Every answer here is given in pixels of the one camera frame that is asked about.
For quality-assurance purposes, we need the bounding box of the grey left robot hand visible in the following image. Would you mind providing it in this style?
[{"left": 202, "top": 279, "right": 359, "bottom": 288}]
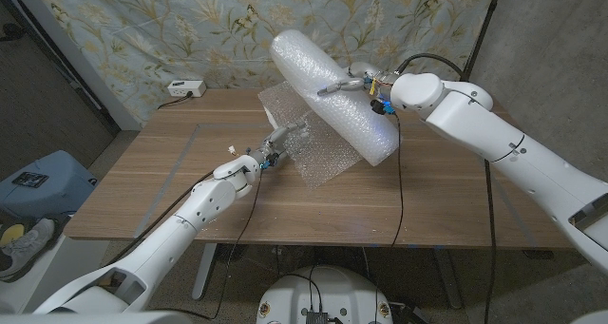
[{"left": 256, "top": 120, "right": 308, "bottom": 169}]

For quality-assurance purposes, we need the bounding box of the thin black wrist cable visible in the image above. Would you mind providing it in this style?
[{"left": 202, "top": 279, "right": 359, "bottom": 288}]
[
  {"left": 151, "top": 167, "right": 265, "bottom": 321},
  {"left": 389, "top": 113, "right": 406, "bottom": 248}
]

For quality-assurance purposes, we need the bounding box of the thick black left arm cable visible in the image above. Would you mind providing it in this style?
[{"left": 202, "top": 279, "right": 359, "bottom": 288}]
[{"left": 102, "top": 169, "right": 218, "bottom": 268}]

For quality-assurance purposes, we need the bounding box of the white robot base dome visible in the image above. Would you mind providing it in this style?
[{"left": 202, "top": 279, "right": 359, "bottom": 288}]
[{"left": 256, "top": 265, "right": 394, "bottom": 324}]

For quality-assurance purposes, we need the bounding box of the black cable on robot base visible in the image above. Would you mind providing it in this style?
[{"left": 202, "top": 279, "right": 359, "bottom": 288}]
[{"left": 276, "top": 265, "right": 324, "bottom": 314}]

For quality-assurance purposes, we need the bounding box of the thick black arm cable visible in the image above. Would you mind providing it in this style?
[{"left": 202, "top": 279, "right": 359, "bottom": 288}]
[
  {"left": 102, "top": 169, "right": 218, "bottom": 268},
  {"left": 394, "top": 52, "right": 496, "bottom": 324}
]

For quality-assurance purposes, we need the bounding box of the black label with white print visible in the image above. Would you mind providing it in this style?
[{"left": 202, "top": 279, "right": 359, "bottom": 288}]
[{"left": 11, "top": 171, "right": 50, "bottom": 189}]

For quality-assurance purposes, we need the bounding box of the white power strip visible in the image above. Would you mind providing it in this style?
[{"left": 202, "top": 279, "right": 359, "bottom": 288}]
[{"left": 166, "top": 80, "right": 208, "bottom": 99}]

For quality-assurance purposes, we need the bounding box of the grey metal table leg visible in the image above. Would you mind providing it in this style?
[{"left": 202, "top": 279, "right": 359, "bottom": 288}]
[
  {"left": 432, "top": 247, "right": 463, "bottom": 310},
  {"left": 191, "top": 242, "right": 219, "bottom": 300}
]

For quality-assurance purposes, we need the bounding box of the white robot torso shell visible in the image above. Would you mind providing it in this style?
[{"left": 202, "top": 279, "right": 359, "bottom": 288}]
[{"left": 0, "top": 310, "right": 194, "bottom": 324}]

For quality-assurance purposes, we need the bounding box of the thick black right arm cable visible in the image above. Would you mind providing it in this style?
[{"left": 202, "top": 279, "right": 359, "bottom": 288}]
[{"left": 394, "top": 52, "right": 496, "bottom": 324}]

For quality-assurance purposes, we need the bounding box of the clear bubble wrap roll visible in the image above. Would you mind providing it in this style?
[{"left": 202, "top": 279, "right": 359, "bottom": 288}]
[{"left": 257, "top": 29, "right": 400, "bottom": 190}]

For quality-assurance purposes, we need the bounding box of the floral printed backdrop cloth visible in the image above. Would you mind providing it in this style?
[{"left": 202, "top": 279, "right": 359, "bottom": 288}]
[{"left": 28, "top": 0, "right": 503, "bottom": 125}]

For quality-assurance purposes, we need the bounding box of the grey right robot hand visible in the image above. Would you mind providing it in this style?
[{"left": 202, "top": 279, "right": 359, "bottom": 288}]
[{"left": 316, "top": 61, "right": 397, "bottom": 98}]

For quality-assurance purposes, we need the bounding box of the blue plastic storage bin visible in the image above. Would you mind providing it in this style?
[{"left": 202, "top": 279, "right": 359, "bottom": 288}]
[{"left": 0, "top": 149, "right": 99, "bottom": 219}]

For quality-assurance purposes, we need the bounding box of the black power strip cord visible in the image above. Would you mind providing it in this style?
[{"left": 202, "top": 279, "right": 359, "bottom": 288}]
[{"left": 156, "top": 91, "right": 195, "bottom": 110}]

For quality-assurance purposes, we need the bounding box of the thin black left wrist cable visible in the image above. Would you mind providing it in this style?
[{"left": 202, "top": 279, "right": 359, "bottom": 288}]
[{"left": 151, "top": 167, "right": 265, "bottom": 321}]

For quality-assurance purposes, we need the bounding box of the grey sneaker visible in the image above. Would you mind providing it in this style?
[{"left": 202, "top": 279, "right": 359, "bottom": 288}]
[{"left": 0, "top": 217, "right": 54, "bottom": 283}]

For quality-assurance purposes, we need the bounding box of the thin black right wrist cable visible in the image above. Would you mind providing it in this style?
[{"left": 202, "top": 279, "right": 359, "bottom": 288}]
[{"left": 389, "top": 113, "right": 406, "bottom": 248}]

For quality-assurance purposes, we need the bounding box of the black backdrop stand pole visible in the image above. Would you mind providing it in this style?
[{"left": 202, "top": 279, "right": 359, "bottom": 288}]
[{"left": 461, "top": 0, "right": 505, "bottom": 82}]

